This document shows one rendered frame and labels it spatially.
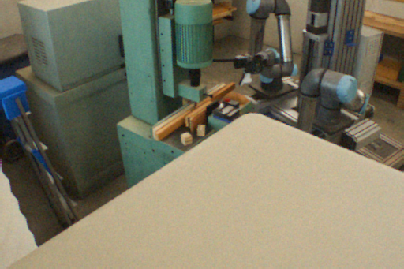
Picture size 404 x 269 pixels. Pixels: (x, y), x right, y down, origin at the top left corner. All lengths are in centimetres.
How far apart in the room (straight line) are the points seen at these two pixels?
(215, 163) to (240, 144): 2
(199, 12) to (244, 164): 150
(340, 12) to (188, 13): 89
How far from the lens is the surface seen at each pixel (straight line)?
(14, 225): 24
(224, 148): 16
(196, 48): 169
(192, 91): 184
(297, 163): 16
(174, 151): 171
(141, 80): 196
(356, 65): 241
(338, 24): 213
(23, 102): 195
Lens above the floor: 190
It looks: 30 degrees down
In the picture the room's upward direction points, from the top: 1 degrees clockwise
